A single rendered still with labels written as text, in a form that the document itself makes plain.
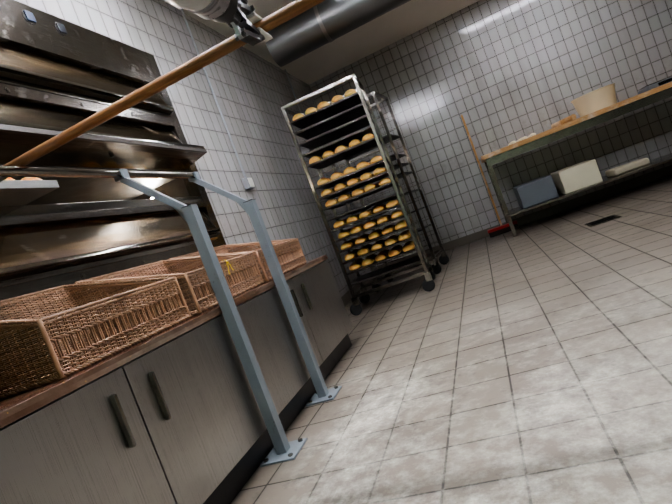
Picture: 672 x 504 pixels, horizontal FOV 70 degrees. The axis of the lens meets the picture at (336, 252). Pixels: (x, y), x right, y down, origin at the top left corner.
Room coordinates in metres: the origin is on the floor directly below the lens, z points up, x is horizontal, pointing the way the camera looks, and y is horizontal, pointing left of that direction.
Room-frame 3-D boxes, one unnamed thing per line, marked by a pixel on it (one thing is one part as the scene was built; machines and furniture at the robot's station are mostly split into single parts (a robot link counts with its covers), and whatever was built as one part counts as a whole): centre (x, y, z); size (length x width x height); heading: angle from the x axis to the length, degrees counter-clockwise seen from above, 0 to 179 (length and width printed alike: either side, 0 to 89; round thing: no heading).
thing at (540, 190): (5.22, -2.24, 0.35); 0.50 x 0.36 x 0.24; 162
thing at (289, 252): (2.60, 0.49, 0.72); 0.56 x 0.49 x 0.28; 162
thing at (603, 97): (5.04, -3.08, 1.01); 0.43 x 0.43 x 0.21
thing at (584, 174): (5.09, -2.64, 0.35); 0.50 x 0.36 x 0.24; 164
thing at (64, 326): (1.47, 0.85, 0.72); 0.56 x 0.49 x 0.28; 162
